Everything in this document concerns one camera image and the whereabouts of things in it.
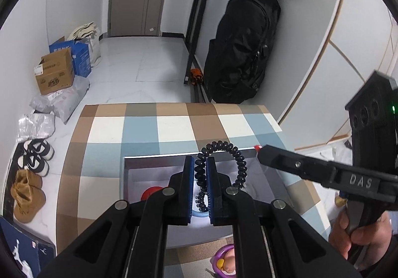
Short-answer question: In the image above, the black spiral hair tie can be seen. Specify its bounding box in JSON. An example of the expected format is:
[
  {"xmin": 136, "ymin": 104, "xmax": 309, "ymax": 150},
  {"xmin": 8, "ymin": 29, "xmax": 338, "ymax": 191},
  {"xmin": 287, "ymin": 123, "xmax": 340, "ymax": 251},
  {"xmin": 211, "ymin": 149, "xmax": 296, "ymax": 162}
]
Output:
[{"xmin": 194, "ymin": 140, "xmax": 248, "ymax": 213}]

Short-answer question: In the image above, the grey cardboard box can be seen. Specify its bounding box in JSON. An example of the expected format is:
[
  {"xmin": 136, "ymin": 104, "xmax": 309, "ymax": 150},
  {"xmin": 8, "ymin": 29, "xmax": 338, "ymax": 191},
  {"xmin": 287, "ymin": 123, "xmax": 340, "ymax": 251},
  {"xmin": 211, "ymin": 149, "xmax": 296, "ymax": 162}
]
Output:
[{"xmin": 121, "ymin": 147, "xmax": 293, "ymax": 248}]

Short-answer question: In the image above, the pink pig figurine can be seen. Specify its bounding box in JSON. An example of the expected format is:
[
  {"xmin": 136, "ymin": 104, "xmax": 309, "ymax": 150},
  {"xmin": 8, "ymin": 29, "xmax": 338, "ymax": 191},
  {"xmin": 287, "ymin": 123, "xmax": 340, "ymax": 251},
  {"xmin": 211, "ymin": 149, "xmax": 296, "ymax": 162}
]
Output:
[{"xmin": 216, "ymin": 248, "xmax": 235, "ymax": 275}]

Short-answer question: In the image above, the right hand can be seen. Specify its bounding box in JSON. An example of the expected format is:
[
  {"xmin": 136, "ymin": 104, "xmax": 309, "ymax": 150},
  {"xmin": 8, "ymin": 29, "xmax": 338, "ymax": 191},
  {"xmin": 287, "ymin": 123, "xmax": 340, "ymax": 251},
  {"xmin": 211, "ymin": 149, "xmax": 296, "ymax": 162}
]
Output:
[{"xmin": 329, "ymin": 210, "xmax": 392, "ymax": 267}]

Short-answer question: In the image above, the red China badge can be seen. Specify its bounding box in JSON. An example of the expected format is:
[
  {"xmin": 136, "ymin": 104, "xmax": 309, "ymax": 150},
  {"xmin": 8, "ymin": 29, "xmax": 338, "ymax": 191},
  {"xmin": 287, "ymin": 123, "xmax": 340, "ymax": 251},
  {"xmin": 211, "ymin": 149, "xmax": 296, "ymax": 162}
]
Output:
[{"xmin": 140, "ymin": 186, "xmax": 163, "ymax": 201}]

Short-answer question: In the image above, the checkered tablecloth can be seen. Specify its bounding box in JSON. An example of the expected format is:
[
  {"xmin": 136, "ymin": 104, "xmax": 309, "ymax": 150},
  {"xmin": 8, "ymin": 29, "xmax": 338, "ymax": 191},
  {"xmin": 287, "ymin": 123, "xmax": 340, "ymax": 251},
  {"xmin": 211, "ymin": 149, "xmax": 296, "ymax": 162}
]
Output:
[{"xmin": 56, "ymin": 103, "xmax": 331, "ymax": 277}]

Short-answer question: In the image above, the orange black tool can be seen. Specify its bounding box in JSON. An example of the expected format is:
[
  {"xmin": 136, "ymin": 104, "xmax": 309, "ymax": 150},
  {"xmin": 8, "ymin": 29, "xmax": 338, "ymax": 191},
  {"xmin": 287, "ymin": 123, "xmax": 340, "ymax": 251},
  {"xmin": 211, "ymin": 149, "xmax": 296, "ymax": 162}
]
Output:
[{"xmin": 189, "ymin": 68, "xmax": 203, "ymax": 85}]

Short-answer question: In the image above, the black backpack bag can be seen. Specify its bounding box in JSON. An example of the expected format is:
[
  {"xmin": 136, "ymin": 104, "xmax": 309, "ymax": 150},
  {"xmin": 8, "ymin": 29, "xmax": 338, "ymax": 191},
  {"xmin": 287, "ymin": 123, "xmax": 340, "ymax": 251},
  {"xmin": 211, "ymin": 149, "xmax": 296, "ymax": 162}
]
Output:
[{"xmin": 204, "ymin": 0, "xmax": 281, "ymax": 104}]

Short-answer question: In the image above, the black white sneaker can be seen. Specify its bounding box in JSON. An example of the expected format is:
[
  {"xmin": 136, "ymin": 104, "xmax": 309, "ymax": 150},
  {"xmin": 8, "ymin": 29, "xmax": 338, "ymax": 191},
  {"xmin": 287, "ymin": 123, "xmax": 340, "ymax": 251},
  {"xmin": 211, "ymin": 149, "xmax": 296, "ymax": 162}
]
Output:
[
  {"xmin": 17, "ymin": 154, "xmax": 49, "ymax": 177},
  {"xmin": 23, "ymin": 138, "xmax": 55, "ymax": 161}
]

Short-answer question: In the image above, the grey plastic parcel bag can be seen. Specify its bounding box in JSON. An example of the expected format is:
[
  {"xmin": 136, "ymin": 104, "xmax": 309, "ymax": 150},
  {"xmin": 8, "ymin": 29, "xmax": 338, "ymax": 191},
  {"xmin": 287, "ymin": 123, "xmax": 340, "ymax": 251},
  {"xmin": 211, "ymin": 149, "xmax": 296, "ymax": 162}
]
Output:
[{"xmin": 30, "ymin": 76, "xmax": 90, "ymax": 124}]

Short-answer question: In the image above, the brown suede boot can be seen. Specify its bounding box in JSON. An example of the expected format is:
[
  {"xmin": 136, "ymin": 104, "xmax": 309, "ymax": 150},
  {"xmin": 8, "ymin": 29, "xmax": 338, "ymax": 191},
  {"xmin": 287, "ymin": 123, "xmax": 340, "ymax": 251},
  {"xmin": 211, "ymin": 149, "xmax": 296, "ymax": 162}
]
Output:
[
  {"xmin": 14, "ymin": 169, "xmax": 43, "ymax": 189},
  {"xmin": 11, "ymin": 184, "xmax": 46, "ymax": 223}
]

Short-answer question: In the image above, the blue shoe box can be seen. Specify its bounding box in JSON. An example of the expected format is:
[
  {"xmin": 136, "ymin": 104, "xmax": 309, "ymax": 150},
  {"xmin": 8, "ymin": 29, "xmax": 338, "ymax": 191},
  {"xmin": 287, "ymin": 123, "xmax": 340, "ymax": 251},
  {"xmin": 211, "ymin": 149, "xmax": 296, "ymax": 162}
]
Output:
[{"xmin": 1, "ymin": 217, "xmax": 56, "ymax": 277}]

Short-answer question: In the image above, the silver plastic parcel bag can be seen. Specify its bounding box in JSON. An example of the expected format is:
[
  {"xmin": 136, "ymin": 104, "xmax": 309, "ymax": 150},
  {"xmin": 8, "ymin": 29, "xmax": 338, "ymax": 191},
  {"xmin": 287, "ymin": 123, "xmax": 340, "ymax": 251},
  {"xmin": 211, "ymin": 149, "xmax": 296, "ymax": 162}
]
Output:
[{"xmin": 17, "ymin": 113, "xmax": 55, "ymax": 143}]

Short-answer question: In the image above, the blue paper bag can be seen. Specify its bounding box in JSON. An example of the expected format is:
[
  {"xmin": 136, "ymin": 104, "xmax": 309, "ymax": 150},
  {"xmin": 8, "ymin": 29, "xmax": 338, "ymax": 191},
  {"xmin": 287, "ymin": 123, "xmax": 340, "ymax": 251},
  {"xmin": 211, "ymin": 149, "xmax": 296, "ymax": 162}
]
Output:
[{"xmin": 49, "ymin": 40, "xmax": 91, "ymax": 78}]

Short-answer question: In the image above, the brown cardboard box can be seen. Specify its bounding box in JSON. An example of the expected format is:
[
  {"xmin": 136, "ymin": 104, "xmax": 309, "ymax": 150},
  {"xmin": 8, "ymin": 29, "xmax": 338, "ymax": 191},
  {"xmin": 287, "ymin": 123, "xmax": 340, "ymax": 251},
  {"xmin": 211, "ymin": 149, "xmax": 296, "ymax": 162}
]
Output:
[{"xmin": 34, "ymin": 48, "xmax": 75, "ymax": 95}]

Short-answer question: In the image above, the beige cloth bag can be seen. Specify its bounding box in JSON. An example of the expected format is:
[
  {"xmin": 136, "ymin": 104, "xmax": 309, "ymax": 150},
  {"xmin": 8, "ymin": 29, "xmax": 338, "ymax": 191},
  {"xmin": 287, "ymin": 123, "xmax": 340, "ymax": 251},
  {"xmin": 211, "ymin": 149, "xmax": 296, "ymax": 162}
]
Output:
[{"xmin": 67, "ymin": 22, "xmax": 100, "ymax": 67}]

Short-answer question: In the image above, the black tripod stand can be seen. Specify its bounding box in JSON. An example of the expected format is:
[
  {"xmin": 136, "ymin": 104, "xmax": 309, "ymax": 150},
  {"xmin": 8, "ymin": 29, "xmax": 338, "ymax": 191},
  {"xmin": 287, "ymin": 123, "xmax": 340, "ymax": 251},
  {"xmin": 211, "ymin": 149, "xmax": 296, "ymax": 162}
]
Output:
[{"xmin": 184, "ymin": 0, "xmax": 210, "ymax": 103}]

